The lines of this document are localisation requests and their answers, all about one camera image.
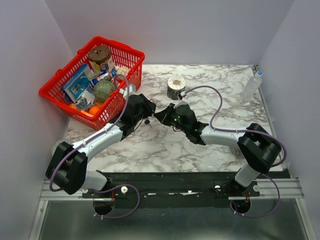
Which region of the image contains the aluminium frame rail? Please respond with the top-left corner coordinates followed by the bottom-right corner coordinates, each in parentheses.
top-left (228, 177), bottom-right (305, 201)

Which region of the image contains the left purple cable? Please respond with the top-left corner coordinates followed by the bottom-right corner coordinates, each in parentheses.
top-left (49, 73), bottom-right (141, 221)

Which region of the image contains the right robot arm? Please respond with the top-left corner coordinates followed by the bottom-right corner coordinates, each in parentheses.
top-left (154, 103), bottom-right (282, 196)

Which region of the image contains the cream ball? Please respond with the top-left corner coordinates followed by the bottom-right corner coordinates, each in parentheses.
top-left (115, 66), bottom-right (130, 81)

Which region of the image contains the blue white box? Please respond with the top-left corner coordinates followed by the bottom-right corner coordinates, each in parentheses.
top-left (60, 63), bottom-right (92, 103)

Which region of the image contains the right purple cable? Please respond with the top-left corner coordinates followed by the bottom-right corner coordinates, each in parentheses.
top-left (183, 85), bottom-right (288, 218)

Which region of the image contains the purple cable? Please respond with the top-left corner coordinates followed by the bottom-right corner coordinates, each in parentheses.
top-left (49, 73), bottom-right (141, 221)
top-left (183, 85), bottom-right (288, 218)

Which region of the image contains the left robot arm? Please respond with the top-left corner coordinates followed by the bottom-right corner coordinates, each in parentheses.
top-left (45, 94), bottom-right (156, 198)

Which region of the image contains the black wrapped tissue roll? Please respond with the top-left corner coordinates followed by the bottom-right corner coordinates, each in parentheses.
top-left (166, 76), bottom-right (186, 100)

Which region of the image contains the brown round lid container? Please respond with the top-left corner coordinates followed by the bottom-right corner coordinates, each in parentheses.
top-left (88, 45), bottom-right (111, 64)

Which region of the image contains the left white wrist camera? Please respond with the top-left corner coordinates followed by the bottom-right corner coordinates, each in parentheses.
top-left (123, 84), bottom-right (137, 98)

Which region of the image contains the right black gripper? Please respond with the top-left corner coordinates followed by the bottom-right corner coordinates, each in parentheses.
top-left (154, 102), bottom-right (189, 134)

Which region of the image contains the orange fruit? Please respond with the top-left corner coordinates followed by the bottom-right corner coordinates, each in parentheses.
top-left (88, 104), bottom-right (101, 116)

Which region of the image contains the black-headed key bunch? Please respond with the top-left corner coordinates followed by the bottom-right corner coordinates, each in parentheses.
top-left (144, 119), bottom-right (152, 128)

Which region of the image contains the red plastic basket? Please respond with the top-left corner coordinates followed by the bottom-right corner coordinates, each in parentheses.
top-left (38, 36), bottom-right (146, 131)

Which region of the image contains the clear plastic water bottle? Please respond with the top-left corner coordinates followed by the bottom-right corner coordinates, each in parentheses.
top-left (240, 71), bottom-right (263, 102)

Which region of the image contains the green netted melon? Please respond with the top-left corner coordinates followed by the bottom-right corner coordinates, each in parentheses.
top-left (93, 80), bottom-right (117, 104)

